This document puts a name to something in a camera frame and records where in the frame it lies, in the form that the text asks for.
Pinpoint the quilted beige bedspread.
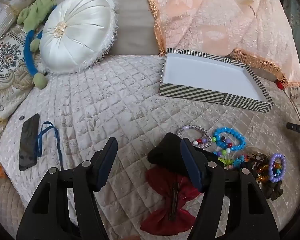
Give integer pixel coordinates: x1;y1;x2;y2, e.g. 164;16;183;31
0;54;300;240

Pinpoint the red bow hair clip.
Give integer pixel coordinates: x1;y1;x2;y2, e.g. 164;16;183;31
140;167;203;233

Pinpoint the cyan flower bead bracelet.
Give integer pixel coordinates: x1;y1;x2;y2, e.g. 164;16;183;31
216;154;245;172

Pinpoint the blue bead bracelet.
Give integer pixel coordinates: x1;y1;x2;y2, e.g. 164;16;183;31
212;127;247;152

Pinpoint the green and blue plush toy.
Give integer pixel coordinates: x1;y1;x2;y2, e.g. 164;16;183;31
17;0;57;90

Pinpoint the grey pleated bolster cushion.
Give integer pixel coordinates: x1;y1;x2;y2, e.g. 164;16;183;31
0;0;53;35

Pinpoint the cream floral bedding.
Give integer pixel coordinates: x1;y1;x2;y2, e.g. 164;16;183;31
284;85;300;130

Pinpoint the striped cardboard box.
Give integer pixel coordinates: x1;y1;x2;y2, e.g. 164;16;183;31
159;47;275;114

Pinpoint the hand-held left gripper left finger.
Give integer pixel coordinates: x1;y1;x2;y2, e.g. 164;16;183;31
16;137;118;240

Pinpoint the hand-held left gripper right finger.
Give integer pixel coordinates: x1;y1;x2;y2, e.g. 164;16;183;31
180;138;280;240

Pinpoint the floral embroidered cushion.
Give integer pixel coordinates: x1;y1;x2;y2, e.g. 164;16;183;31
0;25;48;125

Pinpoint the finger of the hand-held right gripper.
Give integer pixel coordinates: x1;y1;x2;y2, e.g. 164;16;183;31
286;122;300;135

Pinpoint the round white satin cushion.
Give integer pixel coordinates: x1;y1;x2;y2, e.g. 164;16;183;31
39;0;118;74

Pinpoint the purple bead bracelet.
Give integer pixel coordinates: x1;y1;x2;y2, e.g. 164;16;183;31
269;153;287;182

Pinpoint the black fabric headband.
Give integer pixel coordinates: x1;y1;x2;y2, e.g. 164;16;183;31
147;132;225;180

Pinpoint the black smartphone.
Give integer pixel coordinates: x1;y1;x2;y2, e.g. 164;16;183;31
19;113;40;172

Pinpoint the peach fringed blanket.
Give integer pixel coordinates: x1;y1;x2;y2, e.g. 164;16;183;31
147;0;300;90

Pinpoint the blue strap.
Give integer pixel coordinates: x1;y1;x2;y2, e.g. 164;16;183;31
34;121;65;170

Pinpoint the multicolour bead bracelet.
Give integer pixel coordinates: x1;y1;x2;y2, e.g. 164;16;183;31
192;136;233;158

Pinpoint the amber bead bracelet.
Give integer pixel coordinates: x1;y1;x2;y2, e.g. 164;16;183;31
250;152;283;183

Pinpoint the black scrunchie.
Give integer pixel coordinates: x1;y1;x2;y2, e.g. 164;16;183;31
262;180;284;201

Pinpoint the silver rhinestone bracelet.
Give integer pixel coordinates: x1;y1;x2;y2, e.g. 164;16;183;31
177;124;212;148

